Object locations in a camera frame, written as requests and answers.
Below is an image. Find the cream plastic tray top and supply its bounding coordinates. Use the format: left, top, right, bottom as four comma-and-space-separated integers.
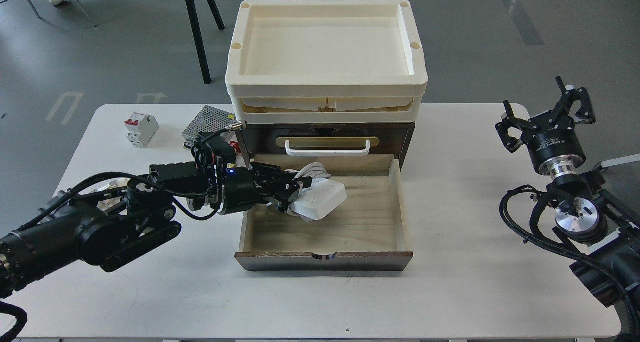
225, 0, 429, 98

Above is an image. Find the red connector plug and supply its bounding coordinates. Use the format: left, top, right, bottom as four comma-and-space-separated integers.
228, 140, 242, 154

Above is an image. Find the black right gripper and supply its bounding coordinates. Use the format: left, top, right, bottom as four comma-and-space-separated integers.
494, 77, 596, 177

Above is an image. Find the white drawer handle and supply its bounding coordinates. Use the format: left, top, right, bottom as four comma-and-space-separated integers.
285, 140, 372, 157

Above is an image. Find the cream plastic tray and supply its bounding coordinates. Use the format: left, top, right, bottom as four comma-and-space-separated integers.
225, 0, 429, 98
231, 96, 423, 124

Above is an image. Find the white red circuit breaker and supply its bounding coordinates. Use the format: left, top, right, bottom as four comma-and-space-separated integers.
124, 112, 159, 148

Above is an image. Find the open wooden drawer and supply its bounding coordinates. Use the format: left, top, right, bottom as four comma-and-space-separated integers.
235, 154, 414, 271

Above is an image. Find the white power strip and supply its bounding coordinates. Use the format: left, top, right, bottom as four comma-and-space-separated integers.
289, 178, 348, 222

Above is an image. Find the metal mesh power supply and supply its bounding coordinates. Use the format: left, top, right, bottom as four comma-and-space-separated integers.
182, 105, 238, 150

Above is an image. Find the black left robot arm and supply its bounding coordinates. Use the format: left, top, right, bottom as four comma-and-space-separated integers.
1, 162, 313, 298

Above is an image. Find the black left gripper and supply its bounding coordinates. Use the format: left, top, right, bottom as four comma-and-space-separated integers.
218, 162, 313, 215

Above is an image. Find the black chair leg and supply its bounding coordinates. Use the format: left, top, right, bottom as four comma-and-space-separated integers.
185, 0, 226, 84

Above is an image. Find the cream plastic lower tray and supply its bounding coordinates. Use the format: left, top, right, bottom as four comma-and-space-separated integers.
231, 96, 423, 124

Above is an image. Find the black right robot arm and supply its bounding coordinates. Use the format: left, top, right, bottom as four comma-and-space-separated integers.
495, 77, 640, 340

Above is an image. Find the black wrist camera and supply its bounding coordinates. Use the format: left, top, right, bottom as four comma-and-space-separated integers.
190, 122, 244, 175

